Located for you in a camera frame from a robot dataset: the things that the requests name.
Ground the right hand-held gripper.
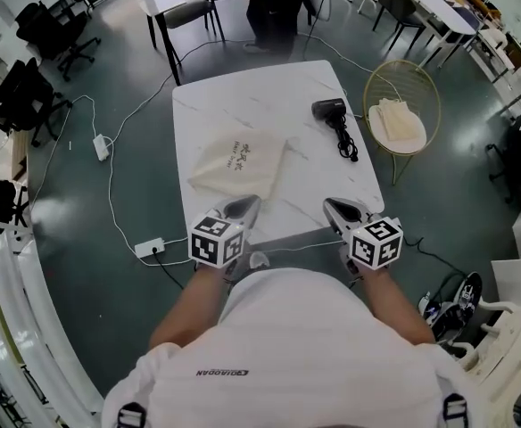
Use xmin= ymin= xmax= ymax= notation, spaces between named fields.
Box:
xmin=324 ymin=197 xmax=404 ymax=280

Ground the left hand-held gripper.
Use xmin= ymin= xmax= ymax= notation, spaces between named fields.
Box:
xmin=187 ymin=194 xmax=263 ymax=280

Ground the cream drawstring bag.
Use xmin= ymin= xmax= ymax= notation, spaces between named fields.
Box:
xmin=187 ymin=127 xmax=300 ymax=204

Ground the black hair dryer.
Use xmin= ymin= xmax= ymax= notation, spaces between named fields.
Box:
xmin=311 ymin=99 xmax=360 ymax=163

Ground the person's right forearm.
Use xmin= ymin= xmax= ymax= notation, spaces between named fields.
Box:
xmin=359 ymin=265 xmax=436 ymax=348

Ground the person's left forearm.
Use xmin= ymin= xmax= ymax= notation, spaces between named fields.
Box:
xmin=148 ymin=263 xmax=226 ymax=350

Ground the person's left white shoe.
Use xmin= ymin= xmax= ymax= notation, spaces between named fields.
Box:
xmin=247 ymin=251 xmax=270 ymax=271

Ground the white power strip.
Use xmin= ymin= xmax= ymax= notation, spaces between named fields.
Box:
xmin=134 ymin=237 xmax=167 ymax=259

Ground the folded cream cloth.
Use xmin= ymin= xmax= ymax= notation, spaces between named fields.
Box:
xmin=376 ymin=98 xmax=418 ymax=142

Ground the person's white shirt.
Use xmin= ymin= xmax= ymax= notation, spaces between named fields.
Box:
xmin=102 ymin=267 xmax=483 ymax=428

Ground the black floor device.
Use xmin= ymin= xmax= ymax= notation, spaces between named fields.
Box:
xmin=418 ymin=272 xmax=484 ymax=342

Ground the white power adapter far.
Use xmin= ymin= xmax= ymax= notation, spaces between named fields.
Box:
xmin=92 ymin=134 xmax=110 ymax=161

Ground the white flat board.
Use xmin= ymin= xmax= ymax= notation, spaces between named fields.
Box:
xmin=490 ymin=259 xmax=521 ymax=305

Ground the grey dining chair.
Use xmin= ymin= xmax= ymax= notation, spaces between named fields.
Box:
xmin=371 ymin=0 xmax=426 ymax=51
xmin=164 ymin=0 xmax=226 ymax=44

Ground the long white table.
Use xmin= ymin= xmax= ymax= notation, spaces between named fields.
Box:
xmin=376 ymin=0 xmax=483 ymax=69

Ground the white curved partition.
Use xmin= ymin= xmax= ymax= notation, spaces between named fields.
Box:
xmin=0 ymin=216 xmax=105 ymax=428

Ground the gold wire chair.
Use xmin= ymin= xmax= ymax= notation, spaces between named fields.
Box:
xmin=362 ymin=59 xmax=442 ymax=185

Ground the black power cable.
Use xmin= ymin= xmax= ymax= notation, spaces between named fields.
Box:
xmin=152 ymin=251 xmax=186 ymax=290
xmin=402 ymin=236 xmax=467 ymax=284

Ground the white power cable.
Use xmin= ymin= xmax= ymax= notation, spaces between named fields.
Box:
xmin=27 ymin=95 xmax=96 ymax=213
xmin=107 ymin=138 xmax=194 ymax=267
xmin=106 ymin=72 xmax=175 ymax=144
xmin=304 ymin=33 xmax=404 ymax=104

